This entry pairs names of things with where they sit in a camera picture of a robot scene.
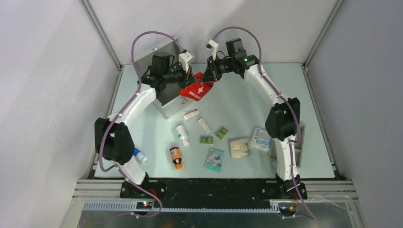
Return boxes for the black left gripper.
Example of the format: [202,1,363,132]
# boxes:
[163,61,197,90]

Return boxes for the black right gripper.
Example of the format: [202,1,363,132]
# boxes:
[201,55,235,83]

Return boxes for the red first aid pouch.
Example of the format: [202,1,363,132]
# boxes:
[179,72,214,102]

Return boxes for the white medicine bottle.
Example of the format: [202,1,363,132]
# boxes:
[175,125,190,146]

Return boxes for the brown syrup bottle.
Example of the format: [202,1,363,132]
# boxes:
[170,147,182,170]

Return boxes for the white blue gauze packet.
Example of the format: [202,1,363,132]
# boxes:
[250,127,272,152]

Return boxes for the teal mask packet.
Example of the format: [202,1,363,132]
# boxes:
[204,148,225,172]

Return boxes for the blue cap clear bottle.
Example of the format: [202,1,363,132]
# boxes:
[134,148,148,163]

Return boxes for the grey divided tray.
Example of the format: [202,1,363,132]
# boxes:
[268,123,306,168]

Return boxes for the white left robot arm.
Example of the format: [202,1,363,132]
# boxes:
[95,50,195,198]

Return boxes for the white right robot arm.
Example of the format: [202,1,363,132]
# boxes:
[199,38,300,199]

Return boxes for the silver metal case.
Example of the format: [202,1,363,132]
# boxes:
[130,38,194,119]

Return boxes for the white wrapped bandage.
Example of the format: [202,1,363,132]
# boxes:
[182,109,200,121]

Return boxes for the white bandage roll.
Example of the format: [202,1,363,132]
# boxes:
[198,118,211,133]

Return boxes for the green small box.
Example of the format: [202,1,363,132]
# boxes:
[215,127,229,140]

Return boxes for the green flat sachet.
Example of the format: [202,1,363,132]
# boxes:
[200,136,214,145]

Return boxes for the beige gloves bag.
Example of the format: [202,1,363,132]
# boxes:
[229,138,250,159]

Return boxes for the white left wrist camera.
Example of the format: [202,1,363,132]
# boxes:
[178,50,195,73]

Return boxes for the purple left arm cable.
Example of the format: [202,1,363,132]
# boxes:
[98,30,186,219]

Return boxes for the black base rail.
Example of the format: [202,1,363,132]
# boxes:
[120,177,307,209]

